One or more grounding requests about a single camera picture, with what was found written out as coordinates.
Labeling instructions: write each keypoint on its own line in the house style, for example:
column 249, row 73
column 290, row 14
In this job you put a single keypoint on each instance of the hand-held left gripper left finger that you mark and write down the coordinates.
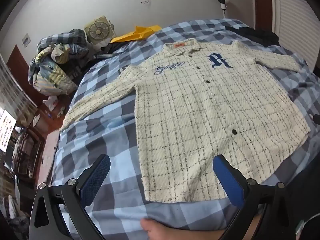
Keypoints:
column 96, row 177

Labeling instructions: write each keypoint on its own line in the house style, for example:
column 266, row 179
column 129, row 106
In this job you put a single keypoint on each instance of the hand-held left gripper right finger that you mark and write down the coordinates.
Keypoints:
column 228, row 180

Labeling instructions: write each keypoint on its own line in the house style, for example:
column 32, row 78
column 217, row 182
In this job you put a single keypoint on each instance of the cream plaid jacket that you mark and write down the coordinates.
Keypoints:
column 187, row 117

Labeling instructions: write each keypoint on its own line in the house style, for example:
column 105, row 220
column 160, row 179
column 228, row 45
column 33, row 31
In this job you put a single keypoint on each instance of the dark clothes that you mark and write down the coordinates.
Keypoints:
column 260, row 36

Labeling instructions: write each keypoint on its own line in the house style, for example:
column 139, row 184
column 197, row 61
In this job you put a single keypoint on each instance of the blue checkered bed sheet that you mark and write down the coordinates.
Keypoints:
column 105, row 120

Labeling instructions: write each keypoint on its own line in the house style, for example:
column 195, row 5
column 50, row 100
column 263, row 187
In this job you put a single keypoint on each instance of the person's bare leg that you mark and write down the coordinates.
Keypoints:
column 175, row 231

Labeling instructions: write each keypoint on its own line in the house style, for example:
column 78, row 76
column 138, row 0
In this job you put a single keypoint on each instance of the white plastic bag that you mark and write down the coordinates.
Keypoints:
column 51, row 102

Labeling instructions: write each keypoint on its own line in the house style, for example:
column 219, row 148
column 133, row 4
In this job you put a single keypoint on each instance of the pile of crumpled bedding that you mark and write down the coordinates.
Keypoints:
column 55, row 67

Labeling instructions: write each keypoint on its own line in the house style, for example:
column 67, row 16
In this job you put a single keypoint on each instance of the black bag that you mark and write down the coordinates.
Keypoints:
column 110, row 50

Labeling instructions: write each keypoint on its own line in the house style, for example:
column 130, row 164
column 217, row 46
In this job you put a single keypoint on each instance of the cream box fan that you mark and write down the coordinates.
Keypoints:
column 98, row 30

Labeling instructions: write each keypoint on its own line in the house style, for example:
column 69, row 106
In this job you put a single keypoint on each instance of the white louvered door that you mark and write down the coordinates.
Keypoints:
column 295, row 12

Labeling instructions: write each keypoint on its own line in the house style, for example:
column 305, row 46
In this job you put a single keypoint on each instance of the white wall poster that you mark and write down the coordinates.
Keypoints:
column 7, row 130

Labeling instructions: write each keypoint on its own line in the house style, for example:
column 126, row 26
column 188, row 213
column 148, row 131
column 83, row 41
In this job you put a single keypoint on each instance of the grey wall switch plate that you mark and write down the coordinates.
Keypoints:
column 26, row 39

